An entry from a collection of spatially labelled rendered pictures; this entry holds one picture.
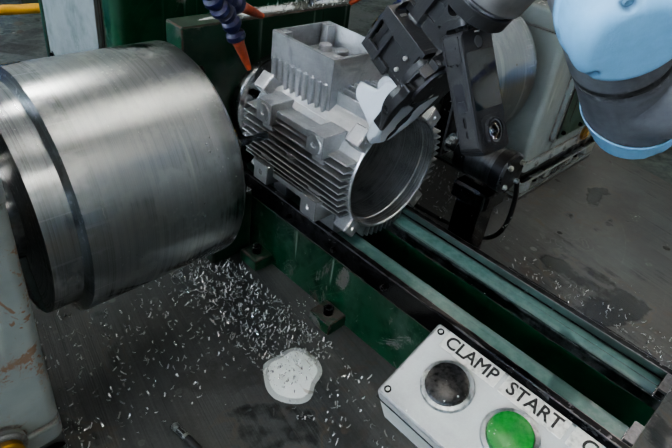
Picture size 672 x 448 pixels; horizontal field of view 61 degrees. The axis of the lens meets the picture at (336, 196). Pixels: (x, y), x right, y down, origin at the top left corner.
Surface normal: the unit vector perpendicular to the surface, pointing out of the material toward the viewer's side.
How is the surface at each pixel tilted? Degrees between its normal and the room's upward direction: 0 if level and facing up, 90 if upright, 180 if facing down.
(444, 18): 90
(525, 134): 90
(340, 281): 90
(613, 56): 114
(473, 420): 22
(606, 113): 133
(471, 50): 61
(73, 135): 40
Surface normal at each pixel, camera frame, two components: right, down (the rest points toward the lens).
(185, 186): 0.69, 0.21
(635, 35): 0.05, 0.85
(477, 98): 0.62, 0.02
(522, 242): 0.11, -0.83
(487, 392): -0.16, -0.65
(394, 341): -0.72, 0.31
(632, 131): -0.31, 0.90
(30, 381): 0.69, 0.46
